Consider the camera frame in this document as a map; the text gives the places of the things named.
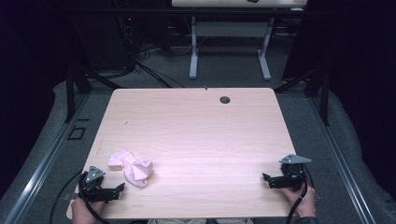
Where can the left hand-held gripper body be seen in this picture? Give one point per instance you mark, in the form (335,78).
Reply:
(92,184)

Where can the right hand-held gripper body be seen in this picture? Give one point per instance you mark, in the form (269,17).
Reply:
(292,175)

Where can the pink sock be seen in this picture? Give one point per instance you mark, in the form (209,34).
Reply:
(134,169)

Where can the person's left hand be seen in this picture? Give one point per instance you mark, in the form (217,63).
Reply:
(81,211)

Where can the person's right hand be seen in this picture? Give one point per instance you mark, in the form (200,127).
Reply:
(306,202)

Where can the black tape square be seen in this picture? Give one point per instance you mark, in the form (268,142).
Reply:
(76,133)

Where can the black tape strip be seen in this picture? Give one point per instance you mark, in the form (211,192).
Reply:
(83,119)

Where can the black metal stand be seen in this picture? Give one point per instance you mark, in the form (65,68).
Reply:
(324,96)
(71,93)

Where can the dark equipment cabinet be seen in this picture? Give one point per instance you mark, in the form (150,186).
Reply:
(99,43)

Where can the white desk with grey legs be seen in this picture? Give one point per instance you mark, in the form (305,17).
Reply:
(230,29)

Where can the grey metal floor rail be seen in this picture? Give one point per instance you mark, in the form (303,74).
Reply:
(43,168)
(344,168)

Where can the black horizontal frame bar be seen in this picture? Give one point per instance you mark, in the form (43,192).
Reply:
(186,11)

